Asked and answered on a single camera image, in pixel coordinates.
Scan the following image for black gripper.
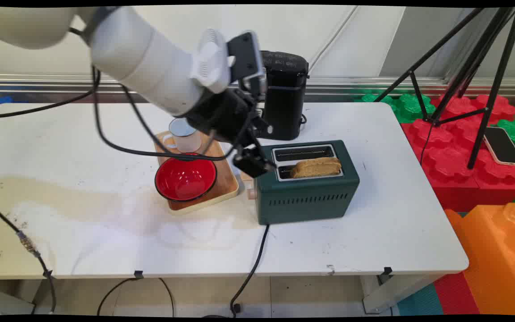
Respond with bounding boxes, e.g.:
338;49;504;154
185;88;278;178

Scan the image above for wooden tray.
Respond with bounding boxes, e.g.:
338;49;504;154
153;130;240;214

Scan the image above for dark green toaster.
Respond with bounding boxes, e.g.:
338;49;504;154
255;140;360;225

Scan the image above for brown bread slice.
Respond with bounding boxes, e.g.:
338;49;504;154
290;157;342;179

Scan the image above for red bowl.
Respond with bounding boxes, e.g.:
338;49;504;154
154;153;218;202

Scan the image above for black coffee machine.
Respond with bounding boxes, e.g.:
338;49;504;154
253;51;310;141

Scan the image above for white enamel mug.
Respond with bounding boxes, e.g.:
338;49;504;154
163;117;203;154

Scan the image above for green foam block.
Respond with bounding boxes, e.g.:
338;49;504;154
354;92;437;124

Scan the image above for red foam block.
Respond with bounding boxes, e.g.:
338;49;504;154
400;94;515;213

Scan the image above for smartphone with pink case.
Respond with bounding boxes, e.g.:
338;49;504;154
482;127;515;166

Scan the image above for orange foam block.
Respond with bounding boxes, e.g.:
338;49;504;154
444;202;515;316

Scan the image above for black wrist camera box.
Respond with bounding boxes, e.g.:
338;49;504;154
226;31;267;85

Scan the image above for black toaster power cord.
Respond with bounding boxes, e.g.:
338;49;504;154
230;224;270;316

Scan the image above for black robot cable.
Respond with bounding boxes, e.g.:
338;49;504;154
0;27;258;162

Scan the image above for black cable under table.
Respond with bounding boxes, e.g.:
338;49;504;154
97;277;176;317

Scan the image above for black camera tripod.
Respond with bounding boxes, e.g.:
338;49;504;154
374;7;515;169

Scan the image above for black cable with metal connector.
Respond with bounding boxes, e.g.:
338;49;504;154
0;199;57;314

